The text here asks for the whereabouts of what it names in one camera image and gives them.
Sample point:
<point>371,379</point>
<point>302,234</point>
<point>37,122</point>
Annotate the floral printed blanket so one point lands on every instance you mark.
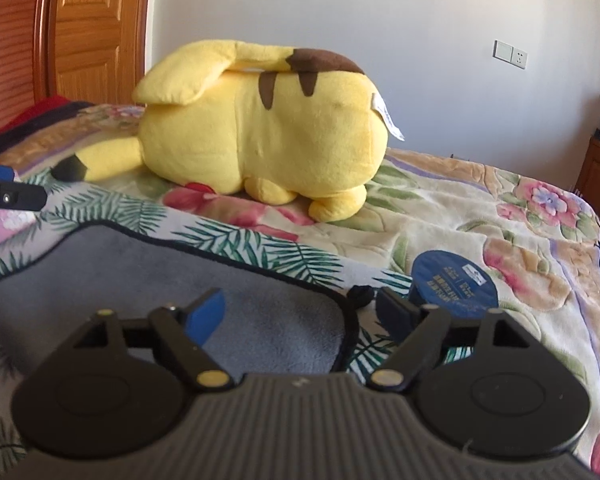
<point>460,210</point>

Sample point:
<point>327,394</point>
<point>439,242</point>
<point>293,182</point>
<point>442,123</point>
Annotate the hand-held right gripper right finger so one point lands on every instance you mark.
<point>394,316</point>

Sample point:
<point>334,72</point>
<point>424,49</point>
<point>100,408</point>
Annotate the white wall socket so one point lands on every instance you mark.
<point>519,57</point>

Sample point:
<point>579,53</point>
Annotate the wooden louvred wardrobe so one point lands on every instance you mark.
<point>7,45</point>

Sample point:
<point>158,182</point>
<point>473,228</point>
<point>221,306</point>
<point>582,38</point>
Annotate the red cloth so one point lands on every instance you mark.
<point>35,112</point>

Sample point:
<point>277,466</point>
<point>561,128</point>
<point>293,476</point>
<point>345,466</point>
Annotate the blue round container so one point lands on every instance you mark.
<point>454,280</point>

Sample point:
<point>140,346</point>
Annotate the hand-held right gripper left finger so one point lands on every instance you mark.
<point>207,314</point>

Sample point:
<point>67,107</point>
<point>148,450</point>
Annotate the grey towel with black trim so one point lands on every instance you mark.
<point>130,280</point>

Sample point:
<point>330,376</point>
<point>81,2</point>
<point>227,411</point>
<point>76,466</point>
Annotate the yellow plush toy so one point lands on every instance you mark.
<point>280,125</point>

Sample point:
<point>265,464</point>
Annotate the wooden door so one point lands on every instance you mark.
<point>97,30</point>

